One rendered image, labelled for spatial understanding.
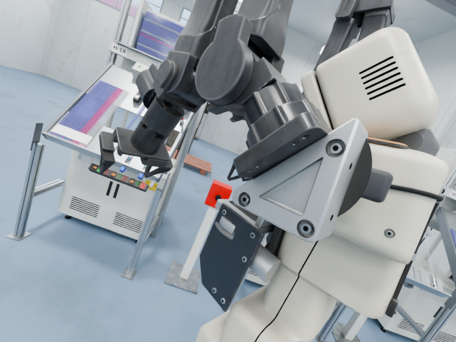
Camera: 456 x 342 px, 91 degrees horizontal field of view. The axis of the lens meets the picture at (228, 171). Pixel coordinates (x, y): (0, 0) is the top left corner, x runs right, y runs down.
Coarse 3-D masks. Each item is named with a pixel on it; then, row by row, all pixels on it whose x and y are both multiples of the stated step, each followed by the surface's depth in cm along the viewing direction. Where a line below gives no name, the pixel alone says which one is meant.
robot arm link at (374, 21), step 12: (360, 0) 58; (372, 0) 57; (384, 0) 55; (360, 12) 61; (372, 12) 57; (384, 12) 55; (360, 24) 64; (372, 24) 57; (384, 24) 56; (360, 36) 59
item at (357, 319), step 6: (354, 312) 173; (354, 318) 171; (360, 318) 168; (336, 324) 183; (342, 324) 186; (348, 324) 174; (354, 324) 169; (360, 324) 169; (336, 330) 176; (342, 330) 178; (348, 330) 172; (354, 330) 170; (336, 336) 171; (342, 336) 173; (348, 336) 172; (354, 336) 171
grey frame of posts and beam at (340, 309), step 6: (264, 240) 142; (234, 300) 152; (336, 306) 158; (342, 306) 154; (336, 312) 156; (342, 312) 155; (330, 318) 159; (336, 318) 156; (330, 324) 157; (324, 330) 160; (330, 330) 158; (318, 336) 163; (324, 336) 159
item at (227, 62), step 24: (264, 0) 26; (288, 0) 27; (240, 24) 24; (264, 24) 26; (216, 48) 26; (240, 48) 24; (264, 48) 28; (216, 72) 26; (240, 72) 23; (216, 96) 25
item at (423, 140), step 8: (424, 128) 29; (400, 136) 31; (408, 136) 30; (416, 136) 30; (424, 136) 29; (432, 136) 29; (408, 144) 30; (416, 144) 29; (424, 144) 29; (432, 144) 29; (424, 152) 29; (432, 152) 28
